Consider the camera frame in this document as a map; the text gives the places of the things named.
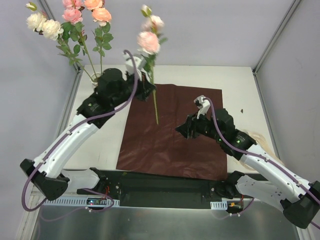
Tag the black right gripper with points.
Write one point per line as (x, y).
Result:
(193, 126)

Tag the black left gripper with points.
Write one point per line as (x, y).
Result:
(141, 88)

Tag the dark red wrapping paper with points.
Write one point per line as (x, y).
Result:
(152, 145)

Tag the pink flower bouquet green leaves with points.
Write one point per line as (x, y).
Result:
(150, 39)

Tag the cream printed ribbon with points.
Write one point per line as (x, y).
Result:
(260, 145)

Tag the white rose stem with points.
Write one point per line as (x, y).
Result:
(50, 29)

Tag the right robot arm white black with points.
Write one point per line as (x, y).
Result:
(296, 197)

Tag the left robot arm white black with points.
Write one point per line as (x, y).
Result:
(47, 171)

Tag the beige ceramic vase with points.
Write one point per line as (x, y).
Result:
(95, 78)

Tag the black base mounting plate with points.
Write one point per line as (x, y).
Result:
(134, 189)

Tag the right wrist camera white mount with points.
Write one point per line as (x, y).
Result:
(203, 106)

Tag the right white cable duct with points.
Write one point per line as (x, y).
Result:
(219, 205)

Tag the white cable duct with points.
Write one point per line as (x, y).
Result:
(70, 201)
(219, 205)

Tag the left white cable duct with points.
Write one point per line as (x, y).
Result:
(70, 201)

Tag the right aluminium frame post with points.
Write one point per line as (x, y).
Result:
(277, 34)

